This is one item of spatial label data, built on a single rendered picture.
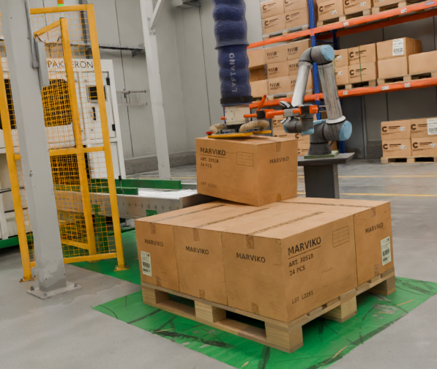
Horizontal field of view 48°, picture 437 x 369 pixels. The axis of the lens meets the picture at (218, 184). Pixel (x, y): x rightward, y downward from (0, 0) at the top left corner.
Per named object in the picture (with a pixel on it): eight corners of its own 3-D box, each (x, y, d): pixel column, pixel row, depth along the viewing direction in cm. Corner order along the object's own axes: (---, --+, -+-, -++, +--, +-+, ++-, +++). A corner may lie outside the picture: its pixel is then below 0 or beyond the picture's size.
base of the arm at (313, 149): (309, 152, 414) (309, 140, 412) (332, 151, 407) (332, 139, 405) (306, 155, 396) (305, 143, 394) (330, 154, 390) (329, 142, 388)
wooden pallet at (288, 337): (143, 303, 316) (140, 281, 315) (249, 263, 383) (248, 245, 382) (290, 353, 228) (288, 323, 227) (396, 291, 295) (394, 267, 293)
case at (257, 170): (196, 192, 358) (195, 138, 350) (235, 184, 385) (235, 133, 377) (258, 206, 315) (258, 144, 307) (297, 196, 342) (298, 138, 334)
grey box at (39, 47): (31, 88, 359) (26, 47, 355) (39, 88, 362) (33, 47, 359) (43, 86, 344) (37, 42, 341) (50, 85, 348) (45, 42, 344)
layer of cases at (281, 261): (140, 281, 315) (133, 220, 310) (248, 245, 381) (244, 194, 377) (288, 323, 227) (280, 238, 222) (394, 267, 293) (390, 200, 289)
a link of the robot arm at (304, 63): (298, 45, 375) (279, 130, 365) (312, 43, 366) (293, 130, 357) (306, 52, 383) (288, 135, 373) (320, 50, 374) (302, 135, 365)
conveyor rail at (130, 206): (44, 208, 519) (42, 190, 517) (49, 207, 522) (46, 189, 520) (181, 225, 349) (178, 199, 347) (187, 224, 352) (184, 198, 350)
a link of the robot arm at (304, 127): (303, 134, 366) (302, 117, 364) (316, 134, 357) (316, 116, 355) (296, 135, 359) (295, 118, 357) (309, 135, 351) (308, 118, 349)
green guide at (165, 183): (91, 186, 555) (90, 178, 554) (99, 184, 562) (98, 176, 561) (179, 189, 437) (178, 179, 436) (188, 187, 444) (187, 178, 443)
